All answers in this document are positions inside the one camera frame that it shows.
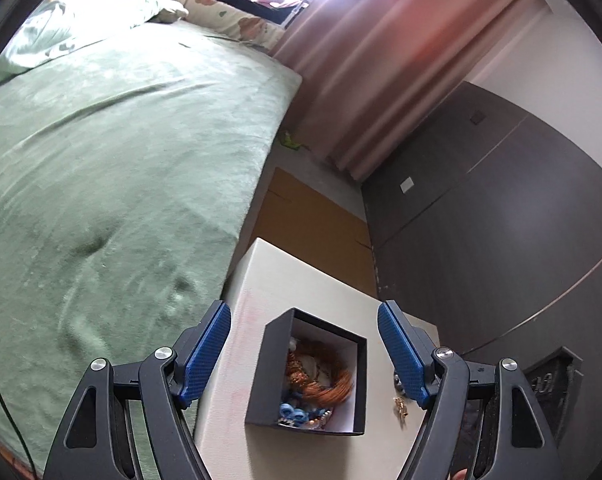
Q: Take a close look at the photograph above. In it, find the pile of mixed jewelry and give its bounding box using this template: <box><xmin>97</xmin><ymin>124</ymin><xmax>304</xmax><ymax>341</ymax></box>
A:
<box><xmin>278</xmin><ymin>337</ymin><xmax>354</xmax><ymax>431</ymax></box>

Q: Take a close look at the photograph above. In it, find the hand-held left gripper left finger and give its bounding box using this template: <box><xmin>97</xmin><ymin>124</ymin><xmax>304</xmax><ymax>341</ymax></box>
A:
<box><xmin>41</xmin><ymin>300</ymin><xmax>232</xmax><ymax>480</ymax></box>

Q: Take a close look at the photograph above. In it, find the flat brown cardboard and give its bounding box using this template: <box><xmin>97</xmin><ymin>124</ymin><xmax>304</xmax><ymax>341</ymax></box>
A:
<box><xmin>251</xmin><ymin>167</ymin><xmax>379</xmax><ymax>301</ymax></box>

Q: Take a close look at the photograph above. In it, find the bed with green sheet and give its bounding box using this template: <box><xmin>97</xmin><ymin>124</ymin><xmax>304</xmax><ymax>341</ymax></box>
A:
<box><xmin>0</xmin><ymin>20</ymin><xmax>302</xmax><ymax>466</ymax></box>

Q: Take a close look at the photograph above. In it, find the black jewelry box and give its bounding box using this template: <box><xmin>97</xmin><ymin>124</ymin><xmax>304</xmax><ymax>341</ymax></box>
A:
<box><xmin>245</xmin><ymin>307</ymin><xmax>368</xmax><ymax>436</ymax></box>

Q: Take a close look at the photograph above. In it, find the wide pink curtain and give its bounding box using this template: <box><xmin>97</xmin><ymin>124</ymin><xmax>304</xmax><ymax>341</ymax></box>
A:
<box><xmin>271</xmin><ymin>0</ymin><xmax>556</xmax><ymax>183</ymax></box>

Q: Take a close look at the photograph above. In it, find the black cable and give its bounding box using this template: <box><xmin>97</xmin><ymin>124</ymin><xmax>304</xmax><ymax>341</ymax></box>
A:
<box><xmin>0</xmin><ymin>340</ymin><xmax>38</xmax><ymax>480</ymax></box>

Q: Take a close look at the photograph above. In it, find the dark grey wardrobe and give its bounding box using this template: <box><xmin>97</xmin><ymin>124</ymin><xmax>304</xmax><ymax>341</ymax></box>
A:
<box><xmin>361</xmin><ymin>80</ymin><xmax>602</xmax><ymax>461</ymax></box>

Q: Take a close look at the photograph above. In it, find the white floral quilt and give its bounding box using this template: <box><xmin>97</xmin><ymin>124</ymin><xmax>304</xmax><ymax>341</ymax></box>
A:
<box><xmin>0</xmin><ymin>0</ymin><xmax>189</xmax><ymax>93</ymax></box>

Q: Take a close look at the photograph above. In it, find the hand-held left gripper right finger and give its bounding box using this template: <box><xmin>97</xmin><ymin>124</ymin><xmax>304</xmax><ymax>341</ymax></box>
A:
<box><xmin>377</xmin><ymin>300</ymin><xmax>558</xmax><ymax>480</ymax></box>

